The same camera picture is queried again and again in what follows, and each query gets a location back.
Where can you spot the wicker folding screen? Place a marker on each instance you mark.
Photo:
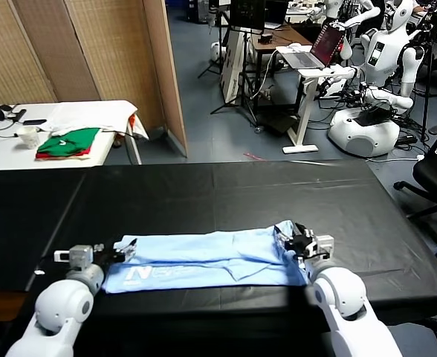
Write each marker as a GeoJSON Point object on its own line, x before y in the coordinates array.
{"type": "Point", "coordinates": [92, 56]}

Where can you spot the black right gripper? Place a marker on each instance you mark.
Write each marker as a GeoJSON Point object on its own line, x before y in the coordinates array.
{"type": "Point", "coordinates": [300, 245]}

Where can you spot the black smartphone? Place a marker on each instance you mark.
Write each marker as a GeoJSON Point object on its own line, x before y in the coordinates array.
{"type": "Point", "coordinates": [34, 121]}

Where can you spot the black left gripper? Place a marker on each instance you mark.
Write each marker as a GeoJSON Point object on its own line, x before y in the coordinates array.
{"type": "Point", "coordinates": [107, 256]}

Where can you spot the small black table cover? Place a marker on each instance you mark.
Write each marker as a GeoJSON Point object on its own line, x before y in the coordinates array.
{"type": "Point", "coordinates": [18, 223]}

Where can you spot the black office chair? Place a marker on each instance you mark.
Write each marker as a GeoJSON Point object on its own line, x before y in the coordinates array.
{"type": "Point", "coordinates": [434, 175]}

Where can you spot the light blue t-shirt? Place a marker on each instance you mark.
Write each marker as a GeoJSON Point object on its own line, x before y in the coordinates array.
{"type": "Point", "coordinates": [203, 256]}

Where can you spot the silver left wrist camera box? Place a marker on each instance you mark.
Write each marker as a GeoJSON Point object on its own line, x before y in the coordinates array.
{"type": "Point", "coordinates": [79, 256]}

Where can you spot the orange cloth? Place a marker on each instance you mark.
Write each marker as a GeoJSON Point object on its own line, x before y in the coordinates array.
{"type": "Point", "coordinates": [132, 121]}

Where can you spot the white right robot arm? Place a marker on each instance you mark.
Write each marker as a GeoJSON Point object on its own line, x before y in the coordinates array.
{"type": "Point", "coordinates": [341, 294]}

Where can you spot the black monitor with dots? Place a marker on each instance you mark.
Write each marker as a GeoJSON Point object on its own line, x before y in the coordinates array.
{"type": "Point", "coordinates": [246, 15]}

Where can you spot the white round device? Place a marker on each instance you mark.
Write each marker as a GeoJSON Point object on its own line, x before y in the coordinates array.
{"type": "Point", "coordinates": [215, 52]}

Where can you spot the silver open laptop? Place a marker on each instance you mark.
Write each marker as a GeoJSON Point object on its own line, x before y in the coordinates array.
{"type": "Point", "coordinates": [326, 46]}

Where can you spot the white standing desk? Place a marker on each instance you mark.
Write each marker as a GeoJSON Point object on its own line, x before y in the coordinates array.
{"type": "Point", "coordinates": [304, 111]}

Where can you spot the red folded shirt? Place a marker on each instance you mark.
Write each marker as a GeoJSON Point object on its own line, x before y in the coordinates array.
{"type": "Point", "coordinates": [44, 157]}

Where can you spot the white leaning board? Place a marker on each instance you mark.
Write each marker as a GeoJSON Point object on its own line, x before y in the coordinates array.
{"type": "Point", "coordinates": [231, 67]}

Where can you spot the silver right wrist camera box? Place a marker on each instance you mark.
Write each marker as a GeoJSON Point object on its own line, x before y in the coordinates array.
{"type": "Point", "coordinates": [322, 245]}

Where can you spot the small black box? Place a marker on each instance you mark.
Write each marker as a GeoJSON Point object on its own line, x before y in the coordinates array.
{"type": "Point", "coordinates": [265, 39]}

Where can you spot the white cloth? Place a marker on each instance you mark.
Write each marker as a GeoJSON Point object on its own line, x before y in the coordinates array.
{"type": "Point", "coordinates": [92, 115]}

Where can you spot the white background humanoid robot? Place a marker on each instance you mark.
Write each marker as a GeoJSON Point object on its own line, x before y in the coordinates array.
{"type": "Point", "coordinates": [331, 9]}

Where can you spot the green folded shirt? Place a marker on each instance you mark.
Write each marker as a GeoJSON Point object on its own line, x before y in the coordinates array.
{"type": "Point", "coordinates": [70, 143]}

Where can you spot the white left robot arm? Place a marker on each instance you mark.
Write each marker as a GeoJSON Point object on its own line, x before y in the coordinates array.
{"type": "Point", "coordinates": [62, 308]}

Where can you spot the brown wooden desk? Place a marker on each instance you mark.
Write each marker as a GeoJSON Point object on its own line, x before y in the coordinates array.
{"type": "Point", "coordinates": [289, 37]}

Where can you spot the white side table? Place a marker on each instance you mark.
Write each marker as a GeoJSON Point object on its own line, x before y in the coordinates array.
{"type": "Point", "coordinates": [3, 156]}

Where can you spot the black handheld device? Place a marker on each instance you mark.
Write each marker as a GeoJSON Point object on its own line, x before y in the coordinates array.
{"type": "Point", "coordinates": [18, 114]}

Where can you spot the white paper cup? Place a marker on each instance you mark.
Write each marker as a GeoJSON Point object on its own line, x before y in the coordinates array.
{"type": "Point", "coordinates": [29, 138]}

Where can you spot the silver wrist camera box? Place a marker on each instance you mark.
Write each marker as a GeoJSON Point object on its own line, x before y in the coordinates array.
{"type": "Point", "coordinates": [79, 256]}
{"type": "Point", "coordinates": [322, 245]}

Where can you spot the black tripod stand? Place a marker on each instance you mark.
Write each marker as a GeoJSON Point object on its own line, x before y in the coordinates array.
{"type": "Point", "coordinates": [245, 48]}

